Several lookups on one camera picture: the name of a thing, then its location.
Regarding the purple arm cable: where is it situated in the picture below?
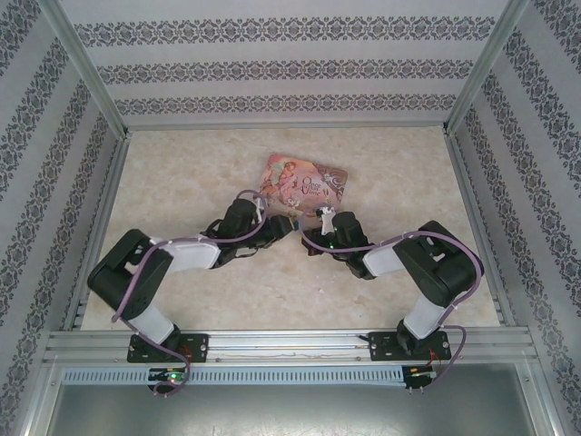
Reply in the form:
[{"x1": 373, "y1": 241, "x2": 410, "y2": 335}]
[
  {"x1": 299, "y1": 209, "x2": 486, "y2": 392},
  {"x1": 111, "y1": 188, "x2": 269, "y2": 397}
]

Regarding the slotted grey cable duct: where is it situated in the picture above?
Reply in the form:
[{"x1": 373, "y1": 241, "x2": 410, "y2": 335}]
[{"x1": 61, "y1": 365, "x2": 406, "y2": 388}]

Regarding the small circuit board green light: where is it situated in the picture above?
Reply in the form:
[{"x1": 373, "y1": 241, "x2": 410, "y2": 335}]
[{"x1": 148, "y1": 368, "x2": 190, "y2": 383}]

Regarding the aluminium frame post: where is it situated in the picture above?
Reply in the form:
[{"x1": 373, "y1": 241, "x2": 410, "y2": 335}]
[
  {"x1": 37, "y1": 0, "x2": 130, "y2": 138},
  {"x1": 444, "y1": 0, "x2": 531, "y2": 135}
]

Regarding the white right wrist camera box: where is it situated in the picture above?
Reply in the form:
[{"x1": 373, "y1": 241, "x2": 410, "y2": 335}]
[{"x1": 316, "y1": 204, "x2": 339, "y2": 236}]

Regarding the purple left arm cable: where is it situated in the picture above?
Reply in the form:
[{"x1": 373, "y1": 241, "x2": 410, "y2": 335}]
[{"x1": 111, "y1": 188, "x2": 269, "y2": 397}]

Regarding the aluminium side rail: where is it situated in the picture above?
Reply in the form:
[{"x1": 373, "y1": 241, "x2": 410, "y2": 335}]
[
  {"x1": 440, "y1": 128, "x2": 517, "y2": 327},
  {"x1": 63, "y1": 131, "x2": 133, "y2": 331}
]

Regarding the pink illustrated tin box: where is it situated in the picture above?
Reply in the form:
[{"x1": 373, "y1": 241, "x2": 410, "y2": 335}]
[{"x1": 258, "y1": 153, "x2": 350, "y2": 220}]

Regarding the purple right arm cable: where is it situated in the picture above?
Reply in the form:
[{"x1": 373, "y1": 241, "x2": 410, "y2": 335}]
[{"x1": 299, "y1": 209, "x2": 486, "y2": 392}]

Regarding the aluminium mounting rail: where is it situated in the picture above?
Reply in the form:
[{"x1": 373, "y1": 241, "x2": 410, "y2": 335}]
[{"x1": 43, "y1": 328, "x2": 540, "y2": 365}]

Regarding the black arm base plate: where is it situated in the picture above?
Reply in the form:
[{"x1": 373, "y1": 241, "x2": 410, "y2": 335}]
[
  {"x1": 126, "y1": 332, "x2": 211, "y2": 364},
  {"x1": 365, "y1": 331, "x2": 453, "y2": 363}
]

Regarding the grey metal sheet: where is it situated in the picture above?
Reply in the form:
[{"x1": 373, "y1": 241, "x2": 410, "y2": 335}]
[{"x1": 26, "y1": 383, "x2": 557, "y2": 436}]

